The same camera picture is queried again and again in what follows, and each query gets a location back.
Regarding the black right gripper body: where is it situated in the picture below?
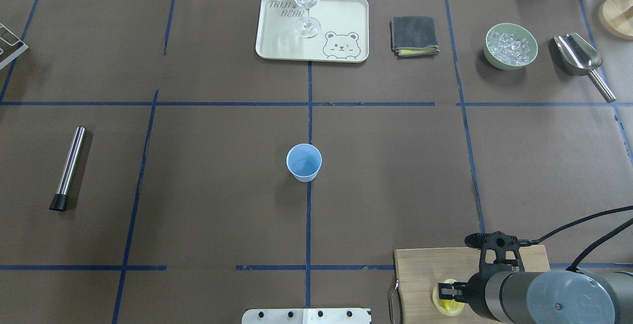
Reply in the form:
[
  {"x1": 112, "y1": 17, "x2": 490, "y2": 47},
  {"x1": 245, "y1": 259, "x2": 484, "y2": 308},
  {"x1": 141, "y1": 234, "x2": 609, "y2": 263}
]
[{"x1": 452, "y1": 275, "x2": 490, "y2": 317}]

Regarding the light blue paper cup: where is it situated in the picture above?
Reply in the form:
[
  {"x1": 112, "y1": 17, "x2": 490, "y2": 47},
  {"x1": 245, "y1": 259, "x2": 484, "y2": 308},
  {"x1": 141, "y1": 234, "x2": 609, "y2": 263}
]
[{"x1": 286, "y1": 143, "x2": 322, "y2": 183}]

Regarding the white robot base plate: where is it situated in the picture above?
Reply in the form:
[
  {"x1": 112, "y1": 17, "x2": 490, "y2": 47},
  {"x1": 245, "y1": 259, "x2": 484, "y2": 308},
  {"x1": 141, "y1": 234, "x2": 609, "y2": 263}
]
[{"x1": 241, "y1": 308, "x2": 372, "y2": 324}]

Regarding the grey folded cloth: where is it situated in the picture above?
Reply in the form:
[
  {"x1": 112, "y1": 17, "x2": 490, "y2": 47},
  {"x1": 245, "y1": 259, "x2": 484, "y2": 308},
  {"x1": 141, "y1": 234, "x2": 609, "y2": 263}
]
[{"x1": 390, "y1": 16, "x2": 440, "y2": 57}]

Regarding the cream bear serving tray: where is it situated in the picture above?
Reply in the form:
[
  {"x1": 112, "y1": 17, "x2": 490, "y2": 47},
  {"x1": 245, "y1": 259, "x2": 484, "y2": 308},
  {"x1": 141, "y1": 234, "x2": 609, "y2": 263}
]
[{"x1": 255, "y1": 0, "x2": 370, "y2": 63}]

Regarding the yellow lemon slice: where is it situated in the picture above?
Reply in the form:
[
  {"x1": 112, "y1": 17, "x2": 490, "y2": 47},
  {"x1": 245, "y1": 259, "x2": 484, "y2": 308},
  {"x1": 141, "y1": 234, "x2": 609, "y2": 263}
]
[{"x1": 431, "y1": 285, "x2": 465, "y2": 317}]

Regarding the wooden mug tree stand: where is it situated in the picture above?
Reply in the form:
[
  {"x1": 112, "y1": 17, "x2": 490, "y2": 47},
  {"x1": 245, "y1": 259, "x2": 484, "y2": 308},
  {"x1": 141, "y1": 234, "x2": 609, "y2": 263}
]
[{"x1": 598, "y1": 0, "x2": 633, "y2": 41}]

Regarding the white wire cup rack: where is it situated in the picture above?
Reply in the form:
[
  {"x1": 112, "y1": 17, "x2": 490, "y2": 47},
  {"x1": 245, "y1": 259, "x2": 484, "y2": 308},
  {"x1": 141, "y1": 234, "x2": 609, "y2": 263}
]
[{"x1": 0, "y1": 23, "x2": 29, "y2": 69}]

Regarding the steel muddler black tip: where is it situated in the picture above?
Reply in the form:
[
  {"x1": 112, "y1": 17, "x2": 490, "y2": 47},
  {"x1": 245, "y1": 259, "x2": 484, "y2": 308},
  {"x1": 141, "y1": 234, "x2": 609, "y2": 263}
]
[{"x1": 49, "y1": 126, "x2": 86, "y2": 212}]

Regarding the green bowl of ice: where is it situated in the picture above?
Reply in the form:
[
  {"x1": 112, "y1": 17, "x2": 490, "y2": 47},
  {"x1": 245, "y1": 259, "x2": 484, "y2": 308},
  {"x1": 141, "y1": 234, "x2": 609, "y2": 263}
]
[{"x1": 484, "y1": 23, "x2": 539, "y2": 71}]

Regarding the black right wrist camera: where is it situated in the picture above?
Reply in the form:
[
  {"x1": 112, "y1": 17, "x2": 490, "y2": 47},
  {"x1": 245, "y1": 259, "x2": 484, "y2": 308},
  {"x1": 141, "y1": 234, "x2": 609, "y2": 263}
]
[{"x1": 464, "y1": 231, "x2": 528, "y2": 274}]

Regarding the bamboo cutting board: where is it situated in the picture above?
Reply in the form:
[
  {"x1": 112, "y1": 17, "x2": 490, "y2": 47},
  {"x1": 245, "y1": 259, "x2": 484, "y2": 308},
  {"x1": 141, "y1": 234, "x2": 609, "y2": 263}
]
[{"x1": 394, "y1": 245, "x2": 551, "y2": 324}]

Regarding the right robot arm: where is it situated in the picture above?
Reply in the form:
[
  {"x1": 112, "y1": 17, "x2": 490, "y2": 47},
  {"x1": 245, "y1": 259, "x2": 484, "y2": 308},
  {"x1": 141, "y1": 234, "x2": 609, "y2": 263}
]
[{"x1": 433, "y1": 269, "x2": 633, "y2": 324}]

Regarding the steel ice scoop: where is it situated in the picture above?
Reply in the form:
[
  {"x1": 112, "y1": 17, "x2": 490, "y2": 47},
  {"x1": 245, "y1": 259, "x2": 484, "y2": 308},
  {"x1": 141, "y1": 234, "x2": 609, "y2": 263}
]
[{"x1": 552, "y1": 33, "x2": 617, "y2": 103}]

